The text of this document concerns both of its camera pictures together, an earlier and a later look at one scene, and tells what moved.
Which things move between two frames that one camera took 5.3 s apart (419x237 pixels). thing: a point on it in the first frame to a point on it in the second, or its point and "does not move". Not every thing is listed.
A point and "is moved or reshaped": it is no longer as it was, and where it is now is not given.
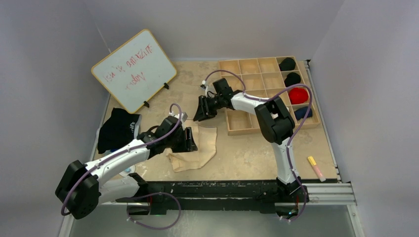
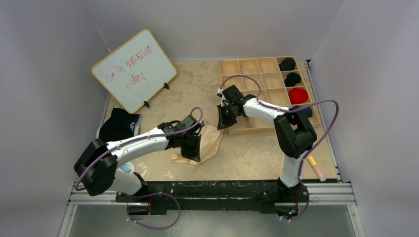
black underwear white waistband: [122, 128] does not move
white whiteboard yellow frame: [136, 71] does not move
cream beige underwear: [205, 139] is moved or reshaped
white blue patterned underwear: [129, 171] does not move
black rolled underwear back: [287, 64] does not move
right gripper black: [204, 112] to [224, 122]
